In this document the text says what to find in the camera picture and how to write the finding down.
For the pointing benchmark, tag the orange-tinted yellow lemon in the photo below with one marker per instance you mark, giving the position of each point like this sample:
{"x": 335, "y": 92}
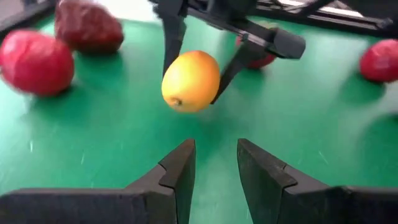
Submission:
{"x": 190, "y": 81}

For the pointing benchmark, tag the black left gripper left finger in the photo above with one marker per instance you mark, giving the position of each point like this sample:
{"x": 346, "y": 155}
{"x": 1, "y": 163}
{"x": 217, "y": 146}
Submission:
{"x": 124, "y": 205}

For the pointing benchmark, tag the green table mat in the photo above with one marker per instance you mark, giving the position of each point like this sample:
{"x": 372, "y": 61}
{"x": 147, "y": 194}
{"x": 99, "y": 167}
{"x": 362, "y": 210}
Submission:
{"x": 109, "y": 140}

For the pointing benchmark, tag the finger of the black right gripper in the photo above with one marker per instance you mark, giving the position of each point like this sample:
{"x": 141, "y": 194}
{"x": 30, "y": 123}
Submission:
{"x": 234, "y": 73}
{"x": 172, "y": 31}

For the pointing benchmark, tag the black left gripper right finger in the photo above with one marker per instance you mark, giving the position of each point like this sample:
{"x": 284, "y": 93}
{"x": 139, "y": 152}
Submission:
{"x": 295, "y": 202}

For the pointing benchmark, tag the red tomato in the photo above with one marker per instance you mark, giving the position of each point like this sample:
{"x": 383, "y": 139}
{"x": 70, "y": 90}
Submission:
{"x": 35, "y": 62}
{"x": 261, "y": 62}
{"x": 381, "y": 60}

